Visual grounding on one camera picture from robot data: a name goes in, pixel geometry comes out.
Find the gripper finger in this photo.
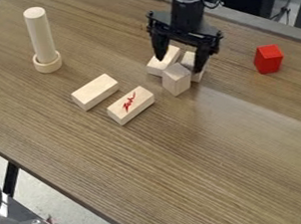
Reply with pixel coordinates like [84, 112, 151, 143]
[149, 30, 172, 63]
[189, 42, 213, 74]

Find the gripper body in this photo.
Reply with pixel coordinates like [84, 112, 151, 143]
[142, 0, 227, 60]

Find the wooden cube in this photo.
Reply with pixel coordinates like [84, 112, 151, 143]
[159, 60, 195, 99]

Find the red cube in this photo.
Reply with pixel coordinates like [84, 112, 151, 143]
[250, 43, 286, 76]

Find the plain wooden block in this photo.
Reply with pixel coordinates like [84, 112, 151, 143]
[68, 71, 122, 113]
[145, 43, 185, 80]
[177, 49, 212, 85]

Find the wooden block with red mark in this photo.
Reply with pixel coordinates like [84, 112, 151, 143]
[104, 84, 158, 128]

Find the wooden cylinder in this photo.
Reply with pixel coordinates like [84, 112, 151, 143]
[21, 4, 61, 66]

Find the wooden ring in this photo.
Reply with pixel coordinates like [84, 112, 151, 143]
[31, 50, 66, 76]

